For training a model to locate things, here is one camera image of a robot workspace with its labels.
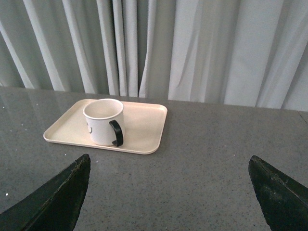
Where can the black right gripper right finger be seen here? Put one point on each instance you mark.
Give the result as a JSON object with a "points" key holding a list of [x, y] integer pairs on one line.
{"points": [[283, 200]]}

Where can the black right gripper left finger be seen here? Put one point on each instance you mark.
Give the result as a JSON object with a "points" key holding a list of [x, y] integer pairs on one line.
{"points": [[55, 206]]}

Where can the white smiley mug black handle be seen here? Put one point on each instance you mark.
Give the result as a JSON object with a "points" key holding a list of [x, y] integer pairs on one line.
{"points": [[105, 121]]}

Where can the cream rectangular plastic tray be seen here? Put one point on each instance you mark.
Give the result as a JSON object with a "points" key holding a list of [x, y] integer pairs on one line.
{"points": [[144, 127]]}

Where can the white pleated curtain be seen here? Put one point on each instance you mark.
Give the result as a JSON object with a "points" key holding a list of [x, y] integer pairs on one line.
{"points": [[238, 52]]}

